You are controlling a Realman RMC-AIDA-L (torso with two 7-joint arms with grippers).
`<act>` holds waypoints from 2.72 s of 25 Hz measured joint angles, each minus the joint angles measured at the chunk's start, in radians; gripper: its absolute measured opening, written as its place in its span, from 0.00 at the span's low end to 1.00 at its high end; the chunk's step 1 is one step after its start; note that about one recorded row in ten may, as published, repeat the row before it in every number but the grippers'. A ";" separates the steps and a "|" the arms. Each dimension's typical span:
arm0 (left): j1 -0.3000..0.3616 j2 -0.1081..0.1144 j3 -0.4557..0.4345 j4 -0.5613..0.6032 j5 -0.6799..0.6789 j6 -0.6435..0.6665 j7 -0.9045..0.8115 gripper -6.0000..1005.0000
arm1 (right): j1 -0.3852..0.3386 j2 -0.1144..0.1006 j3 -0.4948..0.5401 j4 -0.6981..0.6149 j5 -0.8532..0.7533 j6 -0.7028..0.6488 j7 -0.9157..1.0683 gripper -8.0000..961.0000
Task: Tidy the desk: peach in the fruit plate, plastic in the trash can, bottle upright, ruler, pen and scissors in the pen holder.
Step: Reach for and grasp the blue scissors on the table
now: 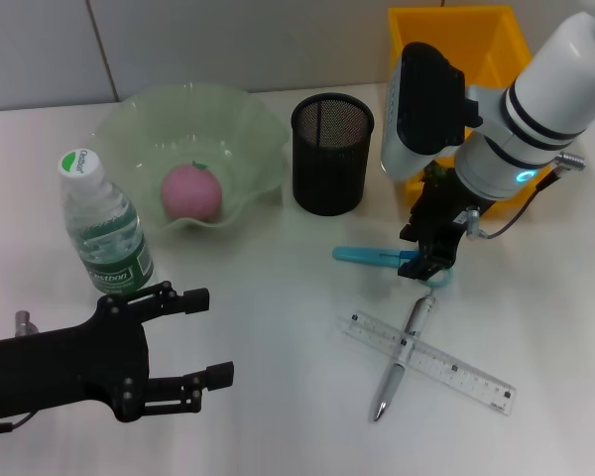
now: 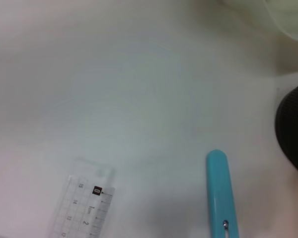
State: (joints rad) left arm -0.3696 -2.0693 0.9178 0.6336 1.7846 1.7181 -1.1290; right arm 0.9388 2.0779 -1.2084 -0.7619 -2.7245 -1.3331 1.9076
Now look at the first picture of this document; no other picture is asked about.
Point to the clear green-label water bottle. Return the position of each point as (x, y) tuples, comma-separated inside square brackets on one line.
[(104, 223)]

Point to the blue scissors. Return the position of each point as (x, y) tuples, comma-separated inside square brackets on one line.
[(362, 254)]

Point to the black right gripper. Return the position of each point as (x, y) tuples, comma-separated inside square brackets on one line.
[(443, 218)]

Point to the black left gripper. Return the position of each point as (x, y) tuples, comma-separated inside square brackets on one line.
[(69, 367)]

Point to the clear plastic ruler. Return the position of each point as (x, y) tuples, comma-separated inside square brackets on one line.
[(456, 369)]

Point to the yellow plastic bin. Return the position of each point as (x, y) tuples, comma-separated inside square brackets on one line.
[(481, 44)]

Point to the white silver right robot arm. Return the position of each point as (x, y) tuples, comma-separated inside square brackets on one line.
[(550, 99)]

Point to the silver ballpoint pen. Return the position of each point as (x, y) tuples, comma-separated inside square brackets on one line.
[(389, 389)]

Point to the pink toy peach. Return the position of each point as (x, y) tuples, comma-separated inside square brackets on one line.
[(191, 193)]

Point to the green wavy glass fruit bowl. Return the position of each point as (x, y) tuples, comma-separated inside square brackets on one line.
[(238, 149)]

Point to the black mesh pen holder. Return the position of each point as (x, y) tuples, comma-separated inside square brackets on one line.
[(329, 163)]

